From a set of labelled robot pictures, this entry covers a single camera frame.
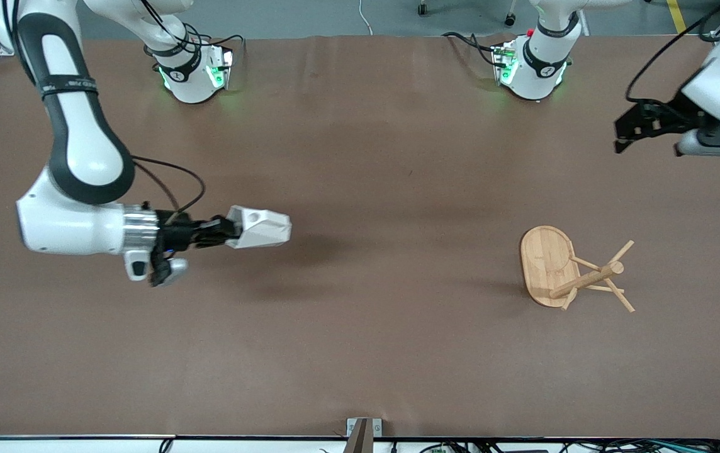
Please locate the wooden cup rack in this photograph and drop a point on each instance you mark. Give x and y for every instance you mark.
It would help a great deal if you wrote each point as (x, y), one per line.
(545, 264)

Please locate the metal table bracket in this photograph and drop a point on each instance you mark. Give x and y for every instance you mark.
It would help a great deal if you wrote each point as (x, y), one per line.
(363, 431)

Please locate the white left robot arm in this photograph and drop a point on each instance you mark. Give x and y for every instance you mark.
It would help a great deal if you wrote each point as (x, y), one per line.
(539, 60)

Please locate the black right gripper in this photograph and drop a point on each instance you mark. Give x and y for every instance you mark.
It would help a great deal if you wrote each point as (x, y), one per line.
(179, 236)

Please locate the white faceted cup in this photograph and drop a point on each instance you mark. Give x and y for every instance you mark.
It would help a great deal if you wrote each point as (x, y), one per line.
(262, 228)

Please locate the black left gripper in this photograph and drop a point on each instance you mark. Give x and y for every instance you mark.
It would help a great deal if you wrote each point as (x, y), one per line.
(667, 119)

